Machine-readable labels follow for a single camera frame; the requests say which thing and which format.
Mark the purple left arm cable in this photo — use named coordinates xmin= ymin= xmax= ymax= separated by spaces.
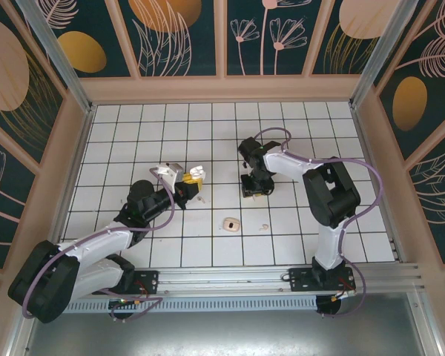
xmin=22 ymin=166 xmax=177 ymax=323

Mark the aluminium table side rail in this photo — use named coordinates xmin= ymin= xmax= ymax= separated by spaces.
xmin=350 ymin=105 xmax=445 ymax=356
xmin=7 ymin=105 xmax=97 ymax=356

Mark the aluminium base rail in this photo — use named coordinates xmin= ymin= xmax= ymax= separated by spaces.
xmin=157 ymin=263 xmax=427 ymax=296

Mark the grey slotted cable duct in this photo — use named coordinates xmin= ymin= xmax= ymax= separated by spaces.
xmin=65 ymin=295 xmax=318 ymax=313

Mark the aluminium frame post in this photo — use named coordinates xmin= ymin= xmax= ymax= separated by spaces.
xmin=350 ymin=0 xmax=421 ymax=108
xmin=14 ymin=0 xmax=97 ymax=114

